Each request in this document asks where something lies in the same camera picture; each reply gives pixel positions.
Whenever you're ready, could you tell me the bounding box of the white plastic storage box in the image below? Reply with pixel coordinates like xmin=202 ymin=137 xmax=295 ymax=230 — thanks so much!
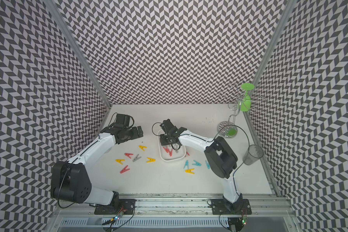
xmin=158 ymin=137 xmax=187 ymax=162

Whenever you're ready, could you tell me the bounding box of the clear drinking glass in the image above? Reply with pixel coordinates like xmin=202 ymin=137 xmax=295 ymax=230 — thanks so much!
xmin=243 ymin=145 xmax=264 ymax=165

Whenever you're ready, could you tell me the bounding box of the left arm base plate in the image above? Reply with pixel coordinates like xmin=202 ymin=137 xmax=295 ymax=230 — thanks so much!
xmin=94 ymin=199 xmax=136 ymax=215

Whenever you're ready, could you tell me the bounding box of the aluminium front rail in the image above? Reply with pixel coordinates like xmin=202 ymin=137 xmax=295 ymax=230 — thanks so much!
xmin=50 ymin=193 xmax=295 ymax=218

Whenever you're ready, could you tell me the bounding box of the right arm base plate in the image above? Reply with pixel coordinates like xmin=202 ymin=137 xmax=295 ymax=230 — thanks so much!
xmin=208 ymin=198 xmax=252 ymax=215

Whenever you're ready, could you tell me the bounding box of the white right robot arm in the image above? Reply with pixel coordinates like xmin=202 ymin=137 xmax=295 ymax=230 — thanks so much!
xmin=159 ymin=119 xmax=244 ymax=212

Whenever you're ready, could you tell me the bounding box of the red clothespin group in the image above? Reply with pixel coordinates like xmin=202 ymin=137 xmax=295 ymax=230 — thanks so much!
xmin=162 ymin=146 xmax=170 ymax=153

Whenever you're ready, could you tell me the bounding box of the chrome green jewelry stand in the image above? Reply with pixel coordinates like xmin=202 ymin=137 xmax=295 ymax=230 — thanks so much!
xmin=217 ymin=83 xmax=267 ymax=138

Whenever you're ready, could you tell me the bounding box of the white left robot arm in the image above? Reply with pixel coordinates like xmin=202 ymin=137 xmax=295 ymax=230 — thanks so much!
xmin=50 ymin=114 xmax=144 ymax=206

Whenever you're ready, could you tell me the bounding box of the teal clothespin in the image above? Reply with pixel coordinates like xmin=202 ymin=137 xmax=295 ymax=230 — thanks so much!
xmin=184 ymin=160 xmax=189 ymax=170
xmin=205 ymin=160 xmax=210 ymax=170
xmin=192 ymin=160 xmax=202 ymax=166

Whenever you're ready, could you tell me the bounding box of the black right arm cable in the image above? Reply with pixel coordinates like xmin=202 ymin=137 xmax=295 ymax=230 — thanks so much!
xmin=213 ymin=124 xmax=251 ymax=186

